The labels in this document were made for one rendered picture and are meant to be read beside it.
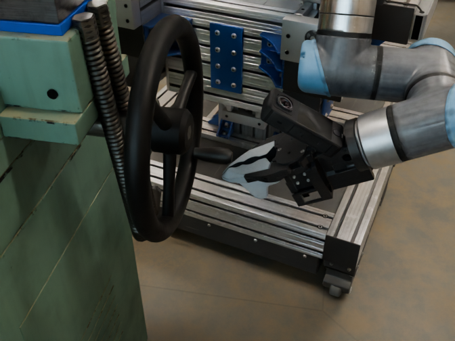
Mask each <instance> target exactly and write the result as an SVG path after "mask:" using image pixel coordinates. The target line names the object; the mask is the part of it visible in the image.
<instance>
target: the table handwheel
mask: <svg viewBox="0 0 455 341"><path fill-rule="evenodd" d="M175 39H176V41H177V44H178V45H179V49H180V52H181V58H182V62H183V71H184V78H183V81H182V84H181V87H180V89H179V93H178V94H177V97H176V99H175V102H174V104H173V107H172V108H171V107H164V106H159V104H158V102H157V101H156V95H157V91H158V85H159V82H160V76H161V74H162V71H163V66H164V64H165V60H166V58H167V55H168V52H169V50H170V48H171V46H172V44H173V42H174V40H175ZM203 103H204V83H203V69H202V57H201V52H200V45H199V42H198V37H197V35H196V32H195V30H194V28H193V26H192V25H191V23H190V22H189V21H188V20H187V19H186V18H184V17H183V16H180V15H176V14H172V15H169V16H165V17H164V18H162V19H161V20H159V21H158V22H157V23H156V25H155V26H154V28H153V29H152V30H151V31H150V34H149V35H148V37H147V39H146V41H145V43H144V46H143V47H142V50H141V53H140V55H139V59H138V61H137V66H136V68H135V73H134V75H133V81H132V84H131V90H130V95H129V102H128V107H127V112H118V113H119V117H120V121H121V125H122V130H123V134H124V138H125V140H124V176H125V191H126V197H127V205H128V209H129V214H130V216H131V220H132V222H133V224H134V226H135V228H136V230H137V232H138V233H139V234H140V235H141V236H142V237H143V238H144V239H145V240H148V241H149V242H162V241H164V240H166V239H167V238H168V237H170V236H171V235H172V234H173V232H174V231H175V230H176V229H177V227H178V225H179V223H180V221H181V219H182V217H183V214H184V212H185V210H186V206H187V204H188V200H189V198H190V194H191V190H192V186H193V182H194V177H195V174H196V167H197V163H198V159H195V158H194V148H195V147H200V140H201V134H202V118H203ZM100 121H101V120H100V117H99V118H98V119H97V120H96V122H95V123H94V125H93V126H92V127H91V129H90V130H89V132H88V134H86V135H90V136H96V137H105V136H104V132H103V128H102V124H101V122H100ZM150 149H151V150H152V151H153V152H159V153H163V192H162V214H161V216H160V217H159V218H157V217H156V213H155V211H154V206H153V201H152V191H151V182H150ZM177 155H180V158H179V165H178V169H177V174H176V177H175V170H176V159H177Z"/></svg>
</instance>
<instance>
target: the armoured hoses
mask: <svg viewBox="0 0 455 341"><path fill-rule="evenodd" d="M86 6H87V11H88V12H82V13H79V14H75V15H74V16H73V17H72V25H73V27H74V28H75V29H77V30H78V31H79V34H80V36H81V41H82V45H83V50H84V51H85V52H84V55H85V60H86V61H87V65H88V68H87V69H88V71H89V75H90V80H91V84H92V89H93V94H95V95H94V98H95V103H97V104H96V107H97V110H98V112H99V116H100V120H101V121H100V122H101V124H102V128H103V132H104V136H105V139H106V143H107V146H108V151H109V153H110V158H111V161H112V165H113V168H114V172H115V175H116V180H117V182H118V187H119V189H120V193H121V196H122V199H123V204H124V207H125V211H126V214H127V218H128V222H129V226H130V228H131V232H132V235H133V237H134V239H136V240H137V241H139V242H144V241H146V240H145V239H144V238H143V237H142V236H141V235H140V234H139V233H138V232H137V230H136V228H135V226H134V224H133V222H132V220H131V216H130V214H129V209H128V205H127V197H126V191H125V176H124V140H125V138H124V134H123V130H122V125H121V121H120V117H119V113H118V112H127V107H128V102H129V90H128V89H129V88H128V86H127V82H126V78H125V73H124V69H123V65H122V61H121V56H120V55H119V54H120V52H119V50H118V45H117V44H118V43H117V41H116V36H115V32H114V27H113V25H112V21H111V16H110V11H109V7H108V2H107V0H92V1H89V2H87V5H86ZM151 191H152V201H153V206H154V211H155V213H156V216H158V214H159V208H160V199H161V190H160V188H159V187H158V186H155V185H154V186H152V183H151Z"/></svg>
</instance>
